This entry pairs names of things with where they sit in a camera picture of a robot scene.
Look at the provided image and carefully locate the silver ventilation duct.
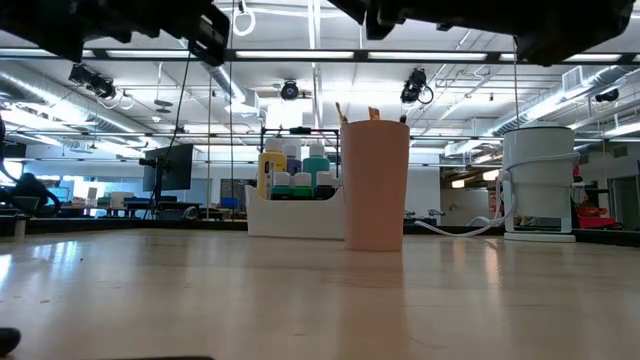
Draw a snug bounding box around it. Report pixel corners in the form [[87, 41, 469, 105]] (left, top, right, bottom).
[[202, 63, 261, 117], [492, 64, 640, 137], [0, 69, 151, 136]]

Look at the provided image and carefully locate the peach plastic cup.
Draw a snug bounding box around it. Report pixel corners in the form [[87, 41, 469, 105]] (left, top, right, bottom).
[[339, 119, 411, 253]]

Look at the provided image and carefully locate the red storage bin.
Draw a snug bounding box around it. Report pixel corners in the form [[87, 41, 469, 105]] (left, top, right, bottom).
[[577, 206, 619, 230]]

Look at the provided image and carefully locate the white ceiling vent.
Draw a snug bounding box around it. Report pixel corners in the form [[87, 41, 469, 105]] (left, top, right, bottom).
[[561, 65, 584, 92]]

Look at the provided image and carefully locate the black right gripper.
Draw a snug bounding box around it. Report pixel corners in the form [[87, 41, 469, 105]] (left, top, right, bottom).
[[327, 0, 451, 41]]

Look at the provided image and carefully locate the small teal paint bottle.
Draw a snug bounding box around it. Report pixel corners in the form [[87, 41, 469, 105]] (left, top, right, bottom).
[[272, 171, 294, 200]]

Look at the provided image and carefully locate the person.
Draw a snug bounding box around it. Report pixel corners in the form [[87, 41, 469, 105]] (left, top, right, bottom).
[[8, 172, 61, 216]]

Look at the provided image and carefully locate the black overhead light bar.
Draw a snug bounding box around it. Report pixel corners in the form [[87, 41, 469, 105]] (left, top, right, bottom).
[[0, 47, 640, 63]]

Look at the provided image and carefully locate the green paint bottle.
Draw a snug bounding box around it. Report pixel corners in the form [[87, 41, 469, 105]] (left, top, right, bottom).
[[292, 171, 315, 200]]

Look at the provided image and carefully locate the white cylindrical desk device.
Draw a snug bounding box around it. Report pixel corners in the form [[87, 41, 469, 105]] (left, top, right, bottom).
[[501, 125, 577, 245]]

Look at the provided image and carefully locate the black monitor on stand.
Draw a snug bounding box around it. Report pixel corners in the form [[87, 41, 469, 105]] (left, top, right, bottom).
[[138, 143, 195, 220]]

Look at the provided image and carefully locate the large purple paint bottle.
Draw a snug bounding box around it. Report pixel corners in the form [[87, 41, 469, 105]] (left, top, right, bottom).
[[282, 142, 304, 176]]

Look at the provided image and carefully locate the large light blue paint bottle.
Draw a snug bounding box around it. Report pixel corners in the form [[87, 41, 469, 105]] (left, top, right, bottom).
[[301, 143, 332, 187]]

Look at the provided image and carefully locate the white hanging ring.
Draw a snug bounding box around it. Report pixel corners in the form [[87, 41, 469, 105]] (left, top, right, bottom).
[[231, 7, 257, 38]]

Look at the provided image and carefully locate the white plastic bin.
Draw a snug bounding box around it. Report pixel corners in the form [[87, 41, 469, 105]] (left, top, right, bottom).
[[244, 183, 346, 241]]

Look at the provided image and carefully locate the white device cable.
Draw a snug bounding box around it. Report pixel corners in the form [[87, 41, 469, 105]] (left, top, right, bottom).
[[413, 152, 582, 238]]

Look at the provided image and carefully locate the large yellow paint bottle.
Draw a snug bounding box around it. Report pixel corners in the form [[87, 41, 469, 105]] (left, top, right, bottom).
[[256, 137, 289, 200]]

